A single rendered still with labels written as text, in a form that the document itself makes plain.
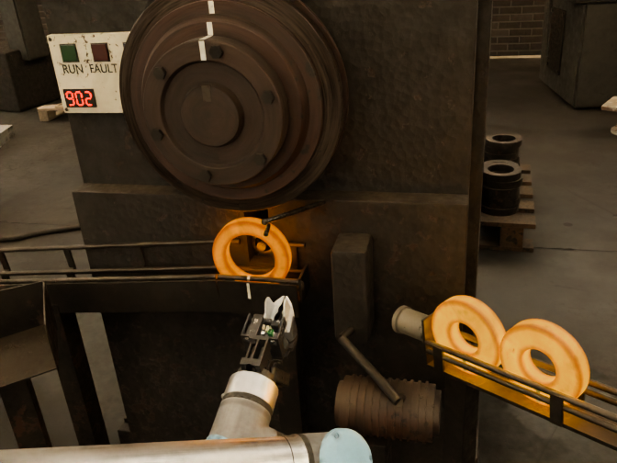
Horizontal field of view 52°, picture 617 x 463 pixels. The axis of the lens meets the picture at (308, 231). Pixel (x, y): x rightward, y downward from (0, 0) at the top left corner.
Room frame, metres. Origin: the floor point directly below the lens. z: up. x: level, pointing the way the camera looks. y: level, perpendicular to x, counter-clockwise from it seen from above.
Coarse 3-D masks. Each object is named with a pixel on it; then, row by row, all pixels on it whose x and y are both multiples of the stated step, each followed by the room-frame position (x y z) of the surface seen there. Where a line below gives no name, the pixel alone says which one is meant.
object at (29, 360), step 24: (24, 288) 1.30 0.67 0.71; (0, 312) 1.27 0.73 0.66; (24, 312) 1.29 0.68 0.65; (48, 312) 1.21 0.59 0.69; (0, 336) 1.27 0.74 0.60; (24, 336) 1.26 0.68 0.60; (48, 336) 1.12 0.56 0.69; (0, 360) 1.18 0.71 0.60; (24, 360) 1.17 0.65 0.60; (48, 360) 1.15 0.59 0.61; (0, 384) 1.09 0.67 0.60; (24, 384) 1.16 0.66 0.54; (24, 408) 1.15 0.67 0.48; (24, 432) 1.15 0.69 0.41
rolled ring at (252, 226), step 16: (240, 224) 1.29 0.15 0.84; (256, 224) 1.28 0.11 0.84; (272, 224) 1.30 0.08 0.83; (224, 240) 1.30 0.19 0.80; (272, 240) 1.27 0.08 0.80; (224, 256) 1.31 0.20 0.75; (288, 256) 1.27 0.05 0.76; (224, 272) 1.31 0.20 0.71; (240, 272) 1.32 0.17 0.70; (272, 272) 1.28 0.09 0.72
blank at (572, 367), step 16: (528, 320) 0.92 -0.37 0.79; (544, 320) 0.90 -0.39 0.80; (512, 336) 0.91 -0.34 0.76; (528, 336) 0.89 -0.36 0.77; (544, 336) 0.87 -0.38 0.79; (560, 336) 0.86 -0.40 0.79; (512, 352) 0.91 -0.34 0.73; (528, 352) 0.91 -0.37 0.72; (544, 352) 0.86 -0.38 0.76; (560, 352) 0.84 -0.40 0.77; (576, 352) 0.84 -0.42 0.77; (512, 368) 0.91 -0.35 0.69; (528, 368) 0.90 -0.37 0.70; (560, 368) 0.84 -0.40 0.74; (576, 368) 0.82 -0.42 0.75; (544, 384) 0.86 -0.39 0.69; (560, 384) 0.84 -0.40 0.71; (576, 384) 0.82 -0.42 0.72
